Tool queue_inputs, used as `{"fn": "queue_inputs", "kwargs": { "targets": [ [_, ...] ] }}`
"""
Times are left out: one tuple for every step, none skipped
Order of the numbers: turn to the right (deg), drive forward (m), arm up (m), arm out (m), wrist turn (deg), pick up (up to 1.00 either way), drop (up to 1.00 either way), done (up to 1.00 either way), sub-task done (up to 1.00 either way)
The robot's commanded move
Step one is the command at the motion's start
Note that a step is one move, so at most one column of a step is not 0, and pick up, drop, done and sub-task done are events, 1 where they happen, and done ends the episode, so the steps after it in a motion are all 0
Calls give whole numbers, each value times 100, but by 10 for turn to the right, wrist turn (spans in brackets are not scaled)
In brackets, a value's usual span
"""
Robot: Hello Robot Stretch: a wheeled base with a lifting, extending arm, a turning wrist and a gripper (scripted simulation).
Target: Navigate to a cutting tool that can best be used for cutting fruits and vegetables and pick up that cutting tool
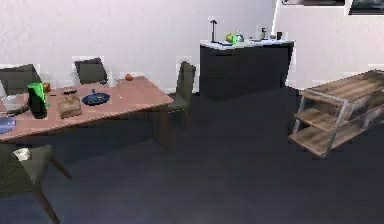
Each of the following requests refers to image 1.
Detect clear glass bowl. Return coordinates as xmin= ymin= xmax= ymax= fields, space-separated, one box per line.
xmin=0 ymin=94 xmax=25 ymax=112

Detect black sink faucet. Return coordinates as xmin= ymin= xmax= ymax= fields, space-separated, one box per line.
xmin=210 ymin=19 xmax=219 ymax=43

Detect dark grey dining chair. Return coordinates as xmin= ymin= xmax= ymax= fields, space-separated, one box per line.
xmin=73 ymin=57 xmax=109 ymax=86
xmin=167 ymin=60 xmax=197 ymax=129
xmin=0 ymin=63 xmax=43 ymax=96
xmin=0 ymin=143 xmax=73 ymax=224

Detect brown wooden dining table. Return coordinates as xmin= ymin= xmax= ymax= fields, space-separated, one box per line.
xmin=0 ymin=75 xmax=175 ymax=152

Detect blue bowl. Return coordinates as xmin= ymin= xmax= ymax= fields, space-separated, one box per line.
xmin=0 ymin=117 xmax=17 ymax=135

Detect black counter cabinet white top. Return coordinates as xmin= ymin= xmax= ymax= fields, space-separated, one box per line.
xmin=199 ymin=39 xmax=296 ymax=100

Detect blue plate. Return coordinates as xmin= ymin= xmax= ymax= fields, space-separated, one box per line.
xmin=81 ymin=88 xmax=111 ymax=107

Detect wooden shelf rack metal frame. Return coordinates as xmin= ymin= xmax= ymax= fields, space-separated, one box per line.
xmin=288 ymin=69 xmax=384 ymax=158

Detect green kettle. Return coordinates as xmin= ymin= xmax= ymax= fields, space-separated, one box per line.
xmin=232 ymin=31 xmax=245 ymax=45

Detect dark framed wall picture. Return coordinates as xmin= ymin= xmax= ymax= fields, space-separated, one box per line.
xmin=348 ymin=0 xmax=384 ymax=16
xmin=281 ymin=0 xmax=346 ymax=7

